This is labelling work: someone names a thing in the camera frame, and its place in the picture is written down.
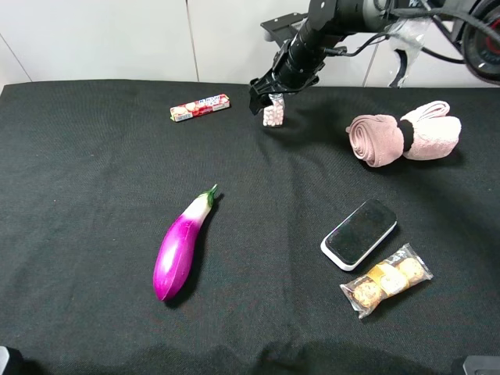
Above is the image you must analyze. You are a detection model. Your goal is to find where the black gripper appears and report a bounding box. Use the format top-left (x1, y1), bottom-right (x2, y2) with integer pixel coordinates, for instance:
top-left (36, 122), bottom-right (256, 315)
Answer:
top-left (249, 37), bottom-right (327, 115)

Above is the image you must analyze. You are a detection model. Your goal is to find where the jar of pink beads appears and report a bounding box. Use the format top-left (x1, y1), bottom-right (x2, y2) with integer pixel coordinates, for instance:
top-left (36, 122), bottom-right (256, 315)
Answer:
top-left (262, 94), bottom-right (285, 127)

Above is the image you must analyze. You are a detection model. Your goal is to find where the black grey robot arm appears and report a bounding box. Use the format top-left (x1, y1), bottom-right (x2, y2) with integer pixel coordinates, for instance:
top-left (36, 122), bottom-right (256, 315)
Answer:
top-left (249, 0), bottom-right (499, 114)

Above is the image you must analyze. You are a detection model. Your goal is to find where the red candy roll pack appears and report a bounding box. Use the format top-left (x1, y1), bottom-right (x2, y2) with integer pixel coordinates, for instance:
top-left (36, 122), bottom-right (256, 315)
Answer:
top-left (170, 94), bottom-right (230, 123)

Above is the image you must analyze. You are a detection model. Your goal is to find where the pink rolled towel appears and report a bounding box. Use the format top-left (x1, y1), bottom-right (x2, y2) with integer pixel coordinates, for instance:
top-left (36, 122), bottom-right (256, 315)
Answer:
top-left (345, 101), bottom-right (462, 168)

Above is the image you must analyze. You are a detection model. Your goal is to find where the black hair band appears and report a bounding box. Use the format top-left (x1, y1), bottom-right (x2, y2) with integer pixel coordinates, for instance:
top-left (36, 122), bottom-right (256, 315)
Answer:
top-left (398, 120), bottom-right (414, 152)

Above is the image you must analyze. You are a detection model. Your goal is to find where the clear plastic wrap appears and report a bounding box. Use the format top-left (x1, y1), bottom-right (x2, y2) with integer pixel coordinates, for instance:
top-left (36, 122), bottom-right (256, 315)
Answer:
top-left (386, 18), bottom-right (430, 88)

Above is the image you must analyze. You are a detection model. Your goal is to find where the black white phone-like device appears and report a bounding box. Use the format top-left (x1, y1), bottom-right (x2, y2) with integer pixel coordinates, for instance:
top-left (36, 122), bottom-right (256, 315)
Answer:
top-left (320, 199), bottom-right (398, 272)

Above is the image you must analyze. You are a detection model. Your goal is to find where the purple eggplant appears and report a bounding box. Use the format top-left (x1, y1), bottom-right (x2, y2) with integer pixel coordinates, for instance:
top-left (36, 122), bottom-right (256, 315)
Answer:
top-left (152, 184), bottom-right (218, 301)

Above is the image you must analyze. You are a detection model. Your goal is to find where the black table cloth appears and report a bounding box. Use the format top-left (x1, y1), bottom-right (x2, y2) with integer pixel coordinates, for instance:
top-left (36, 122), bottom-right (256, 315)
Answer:
top-left (1, 80), bottom-right (499, 374)

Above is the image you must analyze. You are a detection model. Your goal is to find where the wrapped chocolate balls pack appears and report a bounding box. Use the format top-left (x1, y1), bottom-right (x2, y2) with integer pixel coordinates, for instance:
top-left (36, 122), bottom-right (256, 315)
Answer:
top-left (340, 243), bottom-right (434, 319)

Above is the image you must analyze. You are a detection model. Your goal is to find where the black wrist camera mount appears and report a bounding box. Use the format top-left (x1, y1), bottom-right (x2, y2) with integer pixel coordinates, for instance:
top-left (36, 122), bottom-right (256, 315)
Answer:
top-left (260, 12), bottom-right (307, 46)

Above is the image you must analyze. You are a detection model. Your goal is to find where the black braided cable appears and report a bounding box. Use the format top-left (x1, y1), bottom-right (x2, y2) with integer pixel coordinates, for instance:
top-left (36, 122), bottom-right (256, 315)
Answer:
top-left (323, 0), bottom-right (500, 66)

